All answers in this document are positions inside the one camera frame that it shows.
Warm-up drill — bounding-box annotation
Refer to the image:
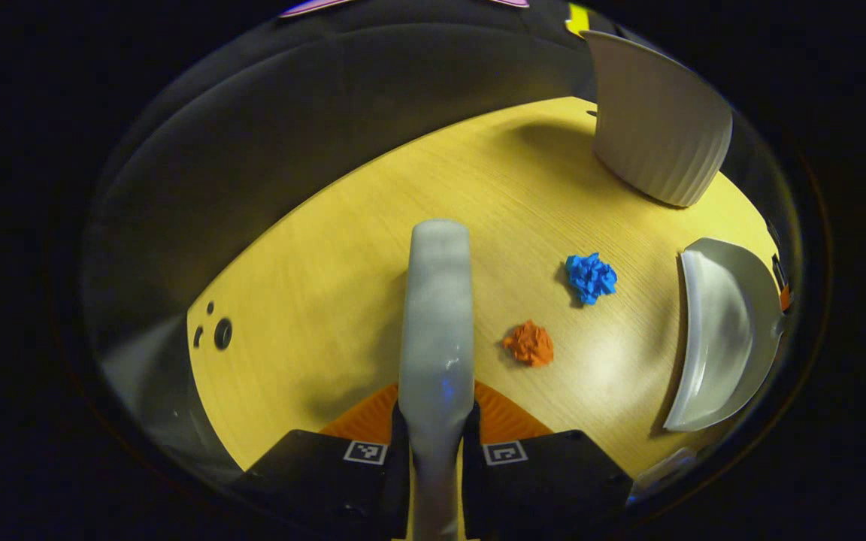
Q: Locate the white ribbed garbage bin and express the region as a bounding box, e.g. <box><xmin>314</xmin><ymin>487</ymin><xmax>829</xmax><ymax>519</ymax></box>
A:
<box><xmin>583</xmin><ymin>30</ymin><xmax>734</xmax><ymax>209</ymax></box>

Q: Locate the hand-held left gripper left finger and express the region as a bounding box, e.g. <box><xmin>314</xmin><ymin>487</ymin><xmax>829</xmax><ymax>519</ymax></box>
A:
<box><xmin>241</xmin><ymin>383</ymin><xmax>410</xmax><ymax>541</ymax></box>

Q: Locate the blue paper trash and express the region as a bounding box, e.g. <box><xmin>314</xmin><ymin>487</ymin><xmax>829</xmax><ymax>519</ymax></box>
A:
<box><xmin>565</xmin><ymin>252</ymin><xmax>619</xmax><ymax>306</ymax></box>

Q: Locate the small white broom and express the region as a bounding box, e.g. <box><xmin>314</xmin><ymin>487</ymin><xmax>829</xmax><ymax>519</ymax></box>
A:
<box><xmin>398</xmin><ymin>219</ymin><xmax>477</xmax><ymax>541</ymax></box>

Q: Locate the orange paper trash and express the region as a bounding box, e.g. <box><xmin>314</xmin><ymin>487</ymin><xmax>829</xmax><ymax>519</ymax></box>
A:
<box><xmin>502</xmin><ymin>320</ymin><xmax>555</xmax><ymax>368</ymax></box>

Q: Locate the white dustpan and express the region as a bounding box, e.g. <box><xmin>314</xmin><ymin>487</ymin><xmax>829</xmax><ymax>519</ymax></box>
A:
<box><xmin>662</xmin><ymin>237</ymin><xmax>786</xmax><ymax>433</ymax></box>

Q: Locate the wooden desktop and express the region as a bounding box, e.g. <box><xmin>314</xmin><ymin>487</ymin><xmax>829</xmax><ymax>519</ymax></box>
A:
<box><xmin>186</xmin><ymin>96</ymin><xmax>783</xmax><ymax>540</ymax></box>

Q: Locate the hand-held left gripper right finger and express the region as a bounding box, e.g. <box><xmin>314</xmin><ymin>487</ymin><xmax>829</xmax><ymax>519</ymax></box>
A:
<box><xmin>463</xmin><ymin>381</ymin><xmax>633</xmax><ymax>541</ymax></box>

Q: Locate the black backdrop cloth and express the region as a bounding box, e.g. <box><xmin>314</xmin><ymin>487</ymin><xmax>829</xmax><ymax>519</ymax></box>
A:
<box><xmin>80</xmin><ymin>0</ymin><xmax>787</xmax><ymax>482</ymax></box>

